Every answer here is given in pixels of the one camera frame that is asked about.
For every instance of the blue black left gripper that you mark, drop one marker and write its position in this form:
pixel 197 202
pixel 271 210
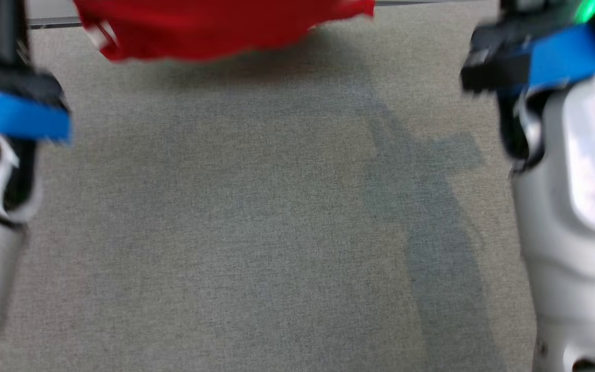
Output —
pixel 13 116

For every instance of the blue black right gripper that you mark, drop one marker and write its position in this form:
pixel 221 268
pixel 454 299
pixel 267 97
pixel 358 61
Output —
pixel 571 57

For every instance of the red shirt with white sleeves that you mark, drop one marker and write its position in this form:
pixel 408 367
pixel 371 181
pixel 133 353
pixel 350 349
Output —
pixel 215 26

